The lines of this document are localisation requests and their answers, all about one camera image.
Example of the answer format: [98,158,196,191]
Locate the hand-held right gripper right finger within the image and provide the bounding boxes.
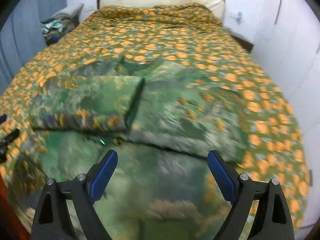
[207,150,295,240]

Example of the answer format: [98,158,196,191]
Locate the blue curtain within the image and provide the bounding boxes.
[0,0,68,87]

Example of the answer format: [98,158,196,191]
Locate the orange floral green quilt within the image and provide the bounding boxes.
[0,2,311,228]

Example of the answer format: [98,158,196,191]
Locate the cream pillow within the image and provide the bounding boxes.
[97,0,226,20]

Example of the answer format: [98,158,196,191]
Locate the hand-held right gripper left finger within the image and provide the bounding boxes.
[31,149,118,240]

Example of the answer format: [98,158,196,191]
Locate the green printed padded jacket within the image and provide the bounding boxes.
[7,56,253,240]

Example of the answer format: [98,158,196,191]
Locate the grey wardrobe handle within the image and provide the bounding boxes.
[273,0,283,25]

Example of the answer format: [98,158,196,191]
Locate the white wardrobe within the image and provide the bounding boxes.
[252,0,320,160]

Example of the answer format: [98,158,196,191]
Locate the pile of mixed clothes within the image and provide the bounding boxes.
[41,17,76,46]

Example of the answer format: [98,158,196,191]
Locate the orange pants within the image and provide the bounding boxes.
[0,177,31,240]

